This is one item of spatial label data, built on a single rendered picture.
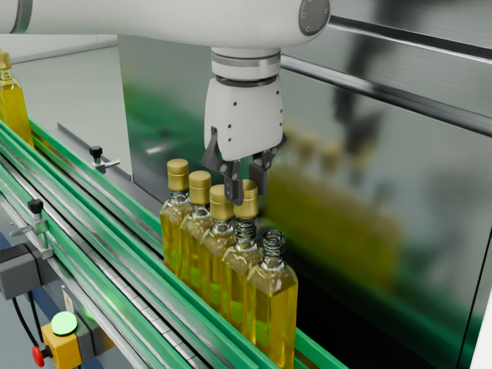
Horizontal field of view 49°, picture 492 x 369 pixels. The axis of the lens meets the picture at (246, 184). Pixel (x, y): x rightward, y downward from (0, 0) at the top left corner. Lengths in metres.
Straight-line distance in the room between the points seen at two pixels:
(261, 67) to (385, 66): 0.16
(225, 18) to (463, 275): 0.41
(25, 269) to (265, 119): 0.77
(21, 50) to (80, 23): 6.28
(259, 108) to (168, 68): 0.49
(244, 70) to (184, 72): 0.46
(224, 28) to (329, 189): 0.35
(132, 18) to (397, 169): 0.37
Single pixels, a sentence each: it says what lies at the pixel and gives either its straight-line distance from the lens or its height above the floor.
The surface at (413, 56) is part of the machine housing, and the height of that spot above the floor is 1.55.
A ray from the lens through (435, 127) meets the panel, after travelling 0.66.
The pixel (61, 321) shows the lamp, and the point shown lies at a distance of 1.08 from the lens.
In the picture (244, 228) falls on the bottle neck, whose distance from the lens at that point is 0.76.
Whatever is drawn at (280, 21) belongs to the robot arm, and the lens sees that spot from 0.55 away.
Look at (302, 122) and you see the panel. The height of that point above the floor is 1.42.
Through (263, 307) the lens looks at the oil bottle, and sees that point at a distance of 0.77.
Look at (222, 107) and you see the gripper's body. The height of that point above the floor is 1.49.
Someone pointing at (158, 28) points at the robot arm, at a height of 1.60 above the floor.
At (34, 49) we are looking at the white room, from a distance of 6.85.
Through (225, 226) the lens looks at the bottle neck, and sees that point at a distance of 0.82.
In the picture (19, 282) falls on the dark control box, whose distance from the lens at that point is 1.31.
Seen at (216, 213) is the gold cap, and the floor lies 1.30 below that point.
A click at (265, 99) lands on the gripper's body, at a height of 1.49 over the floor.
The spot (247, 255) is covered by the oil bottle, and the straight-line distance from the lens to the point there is 0.78.
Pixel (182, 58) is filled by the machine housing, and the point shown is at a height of 1.43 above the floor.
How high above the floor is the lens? 1.72
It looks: 28 degrees down
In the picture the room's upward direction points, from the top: straight up
